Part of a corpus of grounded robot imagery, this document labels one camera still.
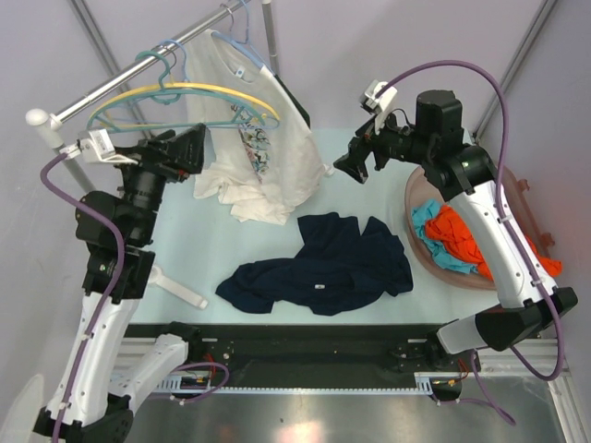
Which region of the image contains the white slotted cable duct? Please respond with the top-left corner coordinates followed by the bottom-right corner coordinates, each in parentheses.
top-left (147, 371), bottom-right (438, 396)

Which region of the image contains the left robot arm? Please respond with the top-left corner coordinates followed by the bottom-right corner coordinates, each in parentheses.
top-left (34, 124), bottom-right (207, 442)

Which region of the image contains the orange garment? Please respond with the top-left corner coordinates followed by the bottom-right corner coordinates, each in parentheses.
top-left (424, 203), bottom-right (563, 281)

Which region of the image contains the turquoise garment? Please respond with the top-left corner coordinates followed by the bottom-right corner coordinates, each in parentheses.
top-left (410, 198), bottom-right (472, 273)

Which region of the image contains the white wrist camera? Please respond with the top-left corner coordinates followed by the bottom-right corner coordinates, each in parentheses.
top-left (58, 128), bottom-right (139, 165)
top-left (359, 79), bottom-right (397, 135)

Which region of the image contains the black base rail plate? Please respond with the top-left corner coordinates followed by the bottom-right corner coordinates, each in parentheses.
top-left (126, 322), bottom-right (479, 394)

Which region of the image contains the light blue hanger with shirt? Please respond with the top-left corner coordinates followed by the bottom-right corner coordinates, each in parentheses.
top-left (211, 1), bottom-right (274, 74)

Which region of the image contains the yellow hanger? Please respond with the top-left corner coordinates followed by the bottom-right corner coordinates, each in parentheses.
top-left (91, 81), bottom-right (281, 135)

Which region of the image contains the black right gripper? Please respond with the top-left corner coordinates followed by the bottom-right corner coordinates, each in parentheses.
top-left (334, 102), bottom-right (434, 184)

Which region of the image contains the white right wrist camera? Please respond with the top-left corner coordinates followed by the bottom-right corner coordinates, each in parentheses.
top-left (359, 79), bottom-right (397, 135)

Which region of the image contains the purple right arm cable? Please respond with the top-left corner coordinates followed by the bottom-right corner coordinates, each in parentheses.
top-left (376, 59), bottom-right (568, 382)

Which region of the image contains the pink translucent plastic basket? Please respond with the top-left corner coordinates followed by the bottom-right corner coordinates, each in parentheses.
top-left (404, 167), bottom-right (562, 291)

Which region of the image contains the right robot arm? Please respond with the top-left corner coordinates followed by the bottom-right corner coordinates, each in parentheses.
top-left (333, 81), bottom-right (578, 370)

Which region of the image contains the navy blue t-shirt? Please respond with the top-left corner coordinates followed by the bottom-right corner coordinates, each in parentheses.
top-left (215, 212), bottom-right (414, 317)

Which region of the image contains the green hanger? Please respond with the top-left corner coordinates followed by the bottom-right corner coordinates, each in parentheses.
top-left (85, 48), bottom-right (269, 135)

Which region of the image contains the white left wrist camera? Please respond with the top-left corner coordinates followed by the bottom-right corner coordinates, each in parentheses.
top-left (58, 128), bottom-right (139, 165)

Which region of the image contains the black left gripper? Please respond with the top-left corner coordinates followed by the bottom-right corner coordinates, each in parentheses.
top-left (110, 122), bottom-right (207, 241)

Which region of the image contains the silver clothes rack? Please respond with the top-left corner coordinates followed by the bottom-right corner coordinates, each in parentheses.
top-left (25, 0), bottom-right (283, 310)

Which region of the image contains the white printed t-shirt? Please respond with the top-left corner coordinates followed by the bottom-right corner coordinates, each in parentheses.
top-left (187, 30), bottom-right (330, 225)

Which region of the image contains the aluminium extrusion rail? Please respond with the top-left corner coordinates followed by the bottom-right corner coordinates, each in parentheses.
top-left (477, 339), bottom-right (558, 377)

